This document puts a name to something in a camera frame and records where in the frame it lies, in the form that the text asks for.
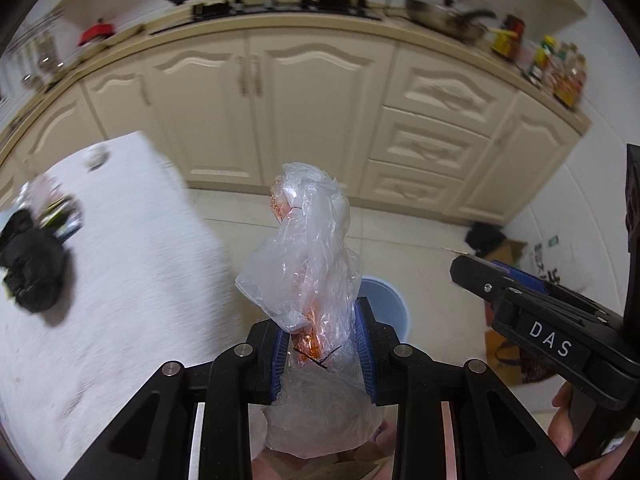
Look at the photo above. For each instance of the green label seasoning bottle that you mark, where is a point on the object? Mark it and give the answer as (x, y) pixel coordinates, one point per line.
(542, 57)

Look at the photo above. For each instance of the brown paper bag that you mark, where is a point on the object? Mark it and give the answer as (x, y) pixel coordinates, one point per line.
(500, 347)

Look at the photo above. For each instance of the black bundle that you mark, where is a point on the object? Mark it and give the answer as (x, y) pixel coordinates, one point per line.
(485, 240)

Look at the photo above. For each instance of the person's right hand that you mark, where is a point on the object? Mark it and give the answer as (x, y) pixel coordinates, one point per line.
(561, 422)

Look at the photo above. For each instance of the large green snack packet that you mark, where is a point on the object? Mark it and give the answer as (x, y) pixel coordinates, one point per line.
(62, 217)

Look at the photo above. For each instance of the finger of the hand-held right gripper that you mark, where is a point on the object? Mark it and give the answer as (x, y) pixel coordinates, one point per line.
(477, 280)
(530, 277)

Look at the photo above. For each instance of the white terry towel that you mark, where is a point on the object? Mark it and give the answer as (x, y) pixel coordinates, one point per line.
(125, 285)

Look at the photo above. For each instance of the blue trash bin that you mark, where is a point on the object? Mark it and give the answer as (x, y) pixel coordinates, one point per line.
(392, 305)

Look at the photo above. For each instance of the red pot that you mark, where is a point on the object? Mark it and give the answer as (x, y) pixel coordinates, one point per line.
(97, 32)

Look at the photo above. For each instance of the white crumpled tissue ball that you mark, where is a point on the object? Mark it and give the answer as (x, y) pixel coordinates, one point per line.
(97, 157)

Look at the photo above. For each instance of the cream cabinet door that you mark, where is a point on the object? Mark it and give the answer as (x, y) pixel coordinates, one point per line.
(200, 110)
(50, 125)
(320, 100)
(525, 160)
(120, 95)

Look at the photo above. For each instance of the black plastic bag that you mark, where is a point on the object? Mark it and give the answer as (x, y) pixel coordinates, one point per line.
(30, 270)

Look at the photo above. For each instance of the steel frying pan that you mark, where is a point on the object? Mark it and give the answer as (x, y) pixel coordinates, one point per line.
(445, 15)

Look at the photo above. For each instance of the cream cabinet drawer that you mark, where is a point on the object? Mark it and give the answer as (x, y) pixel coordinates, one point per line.
(405, 187)
(440, 85)
(425, 142)

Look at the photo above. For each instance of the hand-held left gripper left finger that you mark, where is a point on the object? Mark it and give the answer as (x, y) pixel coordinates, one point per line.
(280, 360)

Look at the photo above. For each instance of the hanging steel kitchen utensils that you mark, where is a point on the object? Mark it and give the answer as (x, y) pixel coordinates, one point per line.
(47, 62)

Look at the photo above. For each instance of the black gas stove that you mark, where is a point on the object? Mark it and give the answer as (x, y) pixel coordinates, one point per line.
(310, 5)

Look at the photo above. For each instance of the red chili sauce jar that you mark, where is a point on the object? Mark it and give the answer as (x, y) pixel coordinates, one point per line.
(507, 35)

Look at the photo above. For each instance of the clear plastic bag orange contents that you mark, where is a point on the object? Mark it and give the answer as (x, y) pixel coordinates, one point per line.
(310, 240)

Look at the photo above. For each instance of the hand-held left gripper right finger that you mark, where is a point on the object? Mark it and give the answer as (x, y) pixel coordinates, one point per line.
(362, 355)

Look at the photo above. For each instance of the cream kitchen cabinet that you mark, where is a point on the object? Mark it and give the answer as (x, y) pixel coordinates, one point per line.
(300, 26)

